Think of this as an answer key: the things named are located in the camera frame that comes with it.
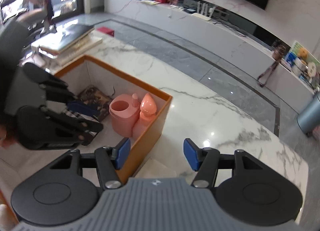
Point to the red small box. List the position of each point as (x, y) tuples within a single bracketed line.
[(106, 31)]

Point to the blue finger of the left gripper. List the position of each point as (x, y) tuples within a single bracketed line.
[(56, 90), (42, 127)]

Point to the pink cup holder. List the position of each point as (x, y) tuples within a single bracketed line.
[(124, 111)]

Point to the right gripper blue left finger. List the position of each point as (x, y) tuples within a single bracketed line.
[(106, 161)]

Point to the grey blue trash bin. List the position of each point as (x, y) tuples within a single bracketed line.
[(308, 119)]

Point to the white wifi router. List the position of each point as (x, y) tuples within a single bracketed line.
[(204, 12)]

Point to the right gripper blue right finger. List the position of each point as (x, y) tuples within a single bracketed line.
[(206, 162)]

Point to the orange storage box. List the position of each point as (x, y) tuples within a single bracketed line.
[(88, 71)]

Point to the pink egg-shaped bottle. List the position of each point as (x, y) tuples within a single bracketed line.
[(148, 110)]

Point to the brown tripod stand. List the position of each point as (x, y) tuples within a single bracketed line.
[(279, 50)]

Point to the colourful snack box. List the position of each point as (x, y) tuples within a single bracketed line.
[(304, 65)]

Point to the stack of books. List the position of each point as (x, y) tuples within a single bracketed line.
[(67, 44)]

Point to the plaid black case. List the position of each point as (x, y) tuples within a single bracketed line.
[(78, 115)]

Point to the brown patterned tin box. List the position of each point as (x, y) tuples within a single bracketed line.
[(97, 101)]

